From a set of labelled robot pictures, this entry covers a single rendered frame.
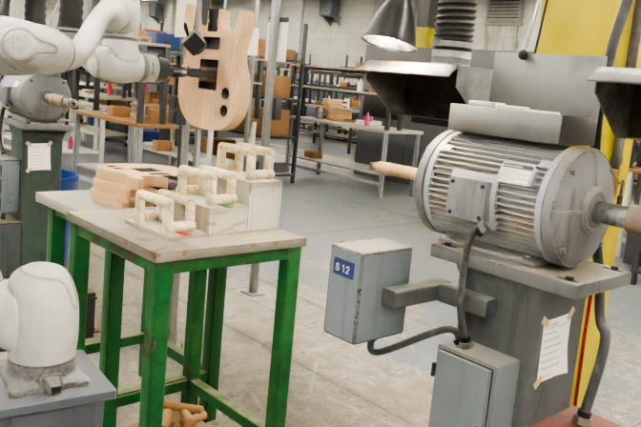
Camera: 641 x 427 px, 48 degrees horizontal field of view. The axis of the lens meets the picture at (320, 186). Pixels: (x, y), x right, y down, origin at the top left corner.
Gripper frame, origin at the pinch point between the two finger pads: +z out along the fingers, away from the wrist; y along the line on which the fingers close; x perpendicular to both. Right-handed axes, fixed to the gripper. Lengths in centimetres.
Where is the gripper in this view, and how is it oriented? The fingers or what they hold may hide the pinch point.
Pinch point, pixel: (207, 73)
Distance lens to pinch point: 245.8
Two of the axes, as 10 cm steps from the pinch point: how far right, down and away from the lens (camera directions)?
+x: 1.0, -9.8, -1.4
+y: 7.0, 1.7, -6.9
